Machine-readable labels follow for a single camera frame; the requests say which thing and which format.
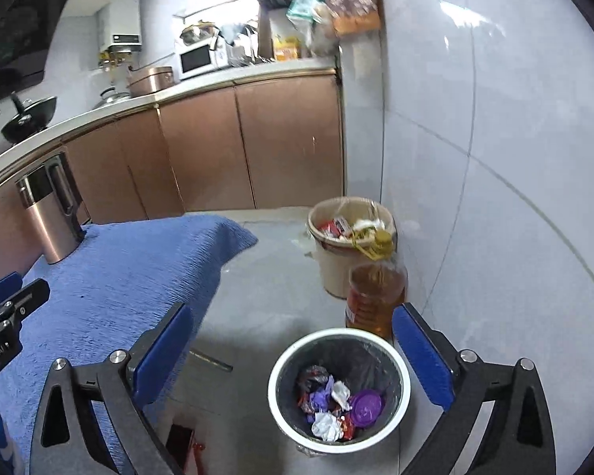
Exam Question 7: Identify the purple cup lid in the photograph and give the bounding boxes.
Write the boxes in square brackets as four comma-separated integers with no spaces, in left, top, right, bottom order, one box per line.
[348,389,384,429]

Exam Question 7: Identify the small red clear wrapper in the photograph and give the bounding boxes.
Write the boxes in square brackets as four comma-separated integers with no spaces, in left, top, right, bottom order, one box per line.
[338,414,355,442]

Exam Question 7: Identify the white tissue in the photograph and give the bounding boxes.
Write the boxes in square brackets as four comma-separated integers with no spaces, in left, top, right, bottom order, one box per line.
[310,379,351,443]

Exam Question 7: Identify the purple plastic bag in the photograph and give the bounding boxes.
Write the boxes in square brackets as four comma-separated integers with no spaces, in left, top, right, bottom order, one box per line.
[305,375,335,424]

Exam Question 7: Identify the clear red plastic wrapper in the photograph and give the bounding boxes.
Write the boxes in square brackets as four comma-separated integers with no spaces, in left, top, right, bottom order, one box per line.
[296,365,330,398]

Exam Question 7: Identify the white black-lined trash bin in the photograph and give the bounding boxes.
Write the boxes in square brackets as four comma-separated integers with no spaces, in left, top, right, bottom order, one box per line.
[267,328,411,457]

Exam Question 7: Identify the beige trash bin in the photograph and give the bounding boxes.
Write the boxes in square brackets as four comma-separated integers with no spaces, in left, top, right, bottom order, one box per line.
[307,196,397,299]

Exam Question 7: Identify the brown kitchen cabinets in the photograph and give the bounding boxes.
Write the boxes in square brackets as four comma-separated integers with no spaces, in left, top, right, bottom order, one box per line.
[0,69,344,279]

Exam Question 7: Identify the blue towel table cover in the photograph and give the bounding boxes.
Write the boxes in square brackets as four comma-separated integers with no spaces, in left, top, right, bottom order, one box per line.
[0,215,256,474]

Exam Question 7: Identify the copper steel kettle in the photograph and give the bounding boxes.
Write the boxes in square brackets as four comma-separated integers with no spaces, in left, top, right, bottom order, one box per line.
[15,151,86,265]

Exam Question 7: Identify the black frying pan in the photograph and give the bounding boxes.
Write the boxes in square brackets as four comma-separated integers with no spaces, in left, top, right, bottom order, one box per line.
[1,92,57,145]

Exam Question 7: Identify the cooking oil bottle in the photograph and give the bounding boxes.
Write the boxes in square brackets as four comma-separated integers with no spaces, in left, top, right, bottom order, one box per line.
[345,230,407,341]

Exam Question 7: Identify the copper rectangular pot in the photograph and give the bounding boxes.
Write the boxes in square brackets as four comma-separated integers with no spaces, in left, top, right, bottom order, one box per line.
[128,66,176,97]

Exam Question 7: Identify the white water heater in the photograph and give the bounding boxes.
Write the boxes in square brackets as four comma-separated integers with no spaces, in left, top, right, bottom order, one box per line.
[97,0,142,54]

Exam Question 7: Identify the white microwave oven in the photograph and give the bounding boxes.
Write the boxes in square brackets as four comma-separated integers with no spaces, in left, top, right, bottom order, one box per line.
[176,36,229,80]

